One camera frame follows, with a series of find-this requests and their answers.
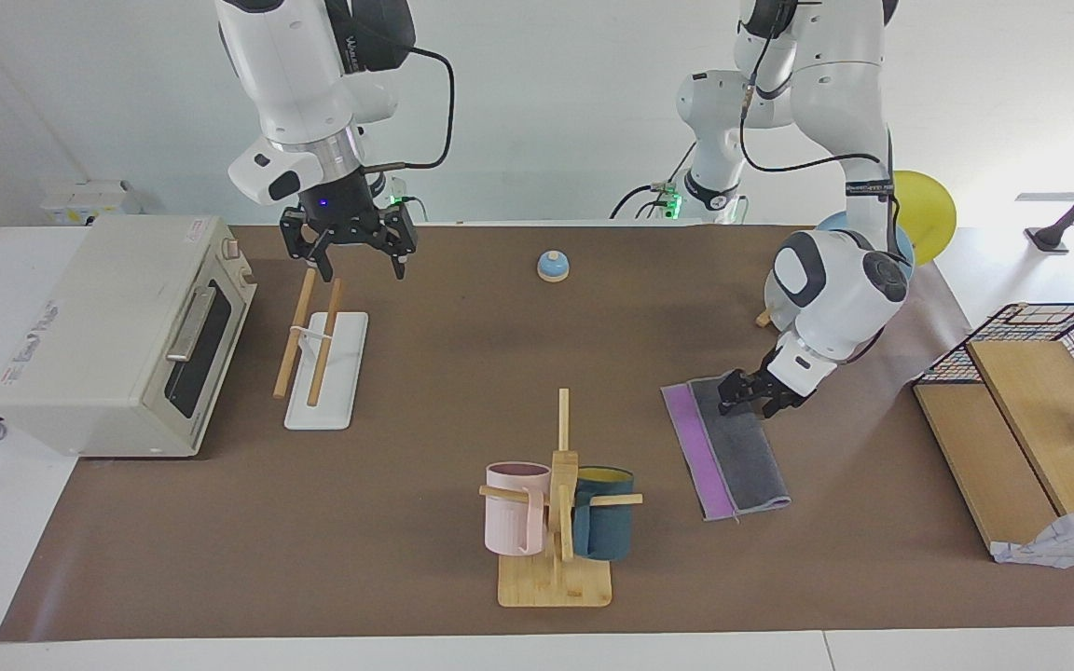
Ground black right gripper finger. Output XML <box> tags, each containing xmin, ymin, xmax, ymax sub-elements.
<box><xmin>279</xmin><ymin>207</ymin><xmax>333</xmax><ymax>282</ymax></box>
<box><xmin>374</xmin><ymin>203</ymin><xmax>419</xmax><ymax>281</ymax></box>

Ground pink mug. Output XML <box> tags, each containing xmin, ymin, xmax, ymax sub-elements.
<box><xmin>485</xmin><ymin>462</ymin><xmax>552</xmax><ymax>556</ymax></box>

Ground white power strip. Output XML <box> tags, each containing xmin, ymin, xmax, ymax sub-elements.
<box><xmin>41</xmin><ymin>182</ymin><xmax>142</xmax><ymax>225</ymax></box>

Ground black arm base cable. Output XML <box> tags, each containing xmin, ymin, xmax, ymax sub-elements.
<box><xmin>610</xmin><ymin>144</ymin><xmax>698</xmax><ymax>222</ymax></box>

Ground light blue plate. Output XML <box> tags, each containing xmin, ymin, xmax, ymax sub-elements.
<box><xmin>815</xmin><ymin>211</ymin><xmax>916</xmax><ymax>271</ymax></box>

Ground brown table mat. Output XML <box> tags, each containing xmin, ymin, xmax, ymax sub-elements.
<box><xmin>0</xmin><ymin>224</ymin><xmax>1074</xmax><ymax>642</ymax></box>

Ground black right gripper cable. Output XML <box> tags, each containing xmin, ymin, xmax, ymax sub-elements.
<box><xmin>365</xmin><ymin>45</ymin><xmax>456</xmax><ymax>174</ymax></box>

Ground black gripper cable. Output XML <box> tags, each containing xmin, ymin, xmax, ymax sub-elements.
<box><xmin>365</xmin><ymin>45</ymin><xmax>456</xmax><ymax>174</ymax></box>
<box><xmin>737</xmin><ymin>28</ymin><xmax>902</xmax><ymax>253</ymax></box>

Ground white towel rack wooden bars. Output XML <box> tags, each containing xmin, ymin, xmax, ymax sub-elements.
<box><xmin>273</xmin><ymin>268</ymin><xmax>370</xmax><ymax>431</ymax></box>

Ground purple and grey towel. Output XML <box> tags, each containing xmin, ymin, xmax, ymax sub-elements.
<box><xmin>661</xmin><ymin>377</ymin><xmax>792</xmax><ymax>523</ymax></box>

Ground dark teal mug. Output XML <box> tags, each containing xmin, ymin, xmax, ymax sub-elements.
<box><xmin>572</xmin><ymin>467</ymin><xmax>636</xmax><ymax>561</ymax></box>

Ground wooden mug tree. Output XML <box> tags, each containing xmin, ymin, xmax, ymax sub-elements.
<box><xmin>478</xmin><ymin>389</ymin><xmax>644</xmax><ymax>609</ymax></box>

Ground yellow plate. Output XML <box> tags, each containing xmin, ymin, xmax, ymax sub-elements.
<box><xmin>891</xmin><ymin>171</ymin><xmax>957</xmax><ymax>265</ymax></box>

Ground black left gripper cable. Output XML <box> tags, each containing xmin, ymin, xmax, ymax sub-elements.
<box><xmin>737</xmin><ymin>28</ymin><xmax>902</xmax><ymax>253</ymax></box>

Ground cream toaster oven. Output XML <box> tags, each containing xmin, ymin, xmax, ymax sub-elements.
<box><xmin>0</xmin><ymin>216</ymin><xmax>258</xmax><ymax>459</ymax></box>

